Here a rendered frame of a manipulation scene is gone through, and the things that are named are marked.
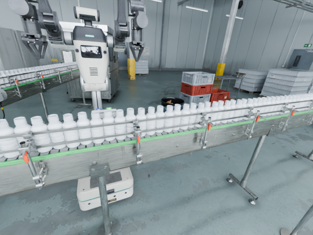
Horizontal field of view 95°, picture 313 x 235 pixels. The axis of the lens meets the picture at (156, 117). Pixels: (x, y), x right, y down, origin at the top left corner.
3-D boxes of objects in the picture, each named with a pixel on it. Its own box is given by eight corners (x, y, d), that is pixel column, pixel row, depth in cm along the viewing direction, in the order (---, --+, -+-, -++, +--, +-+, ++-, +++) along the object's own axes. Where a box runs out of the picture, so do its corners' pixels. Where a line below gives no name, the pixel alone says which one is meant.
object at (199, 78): (193, 85, 293) (194, 74, 284) (180, 81, 325) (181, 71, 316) (213, 84, 321) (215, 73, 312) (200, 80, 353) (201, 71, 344)
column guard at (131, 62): (129, 79, 802) (128, 58, 757) (127, 78, 835) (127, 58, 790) (136, 79, 817) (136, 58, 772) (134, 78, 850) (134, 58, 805)
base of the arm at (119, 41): (113, 31, 117) (114, 45, 116) (113, 24, 109) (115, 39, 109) (124, 32, 120) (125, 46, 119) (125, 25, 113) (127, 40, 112)
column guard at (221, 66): (217, 80, 970) (221, 63, 925) (213, 79, 1003) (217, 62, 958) (222, 80, 984) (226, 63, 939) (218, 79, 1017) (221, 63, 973)
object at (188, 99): (189, 106, 311) (191, 96, 302) (178, 100, 343) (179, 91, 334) (209, 103, 339) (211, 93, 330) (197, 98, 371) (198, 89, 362)
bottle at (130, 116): (131, 131, 88) (130, 106, 81) (138, 135, 84) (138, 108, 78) (123, 135, 83) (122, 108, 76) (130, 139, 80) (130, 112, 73)
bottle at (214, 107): (207, 121, 108) (211, 100, 102) (215, 123, 106) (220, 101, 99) (205, 124, 103) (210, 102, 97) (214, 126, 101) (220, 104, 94)
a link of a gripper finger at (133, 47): (140, 61, 87) (140, 44, 83) (144, 62, 81) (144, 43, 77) (129, 61, 84) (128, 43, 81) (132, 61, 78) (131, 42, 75)
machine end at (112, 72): (86, 89, 563) (78, 30, 481) (120, 90, 575) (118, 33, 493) (66, 101, 418) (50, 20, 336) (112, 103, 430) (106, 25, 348)
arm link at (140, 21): (143, 5, 74) (126, 2, 71) (152, -3, 65) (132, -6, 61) (144, 31, 79) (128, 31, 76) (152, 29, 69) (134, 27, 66)
